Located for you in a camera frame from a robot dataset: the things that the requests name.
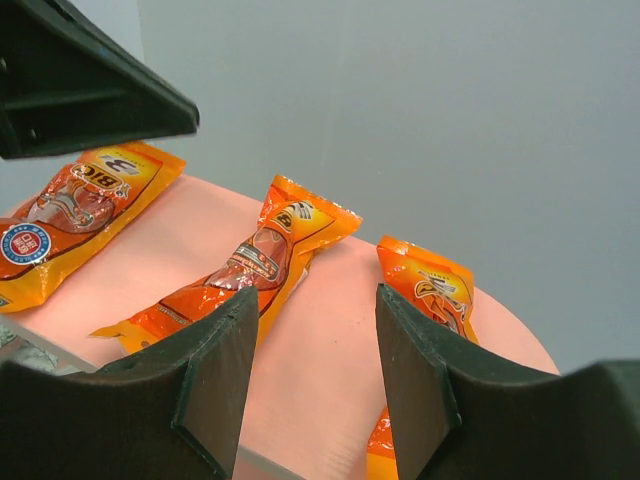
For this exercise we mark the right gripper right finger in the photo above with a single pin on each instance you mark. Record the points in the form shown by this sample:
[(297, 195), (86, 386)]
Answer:
[(459, 411)]

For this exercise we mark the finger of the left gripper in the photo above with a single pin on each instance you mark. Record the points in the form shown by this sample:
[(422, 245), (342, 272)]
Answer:
[(66, 86)]

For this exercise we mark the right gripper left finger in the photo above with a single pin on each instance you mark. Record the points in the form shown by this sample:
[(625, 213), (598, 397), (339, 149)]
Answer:
[(173, 410)]

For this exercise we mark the orange Bic razor bag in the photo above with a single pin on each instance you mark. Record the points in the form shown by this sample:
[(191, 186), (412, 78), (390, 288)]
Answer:
[(294, 226), (439, 288), (84, 206)]

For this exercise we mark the pink three-tier shelf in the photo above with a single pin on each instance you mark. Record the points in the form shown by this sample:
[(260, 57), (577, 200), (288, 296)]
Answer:
[(316, 388)]

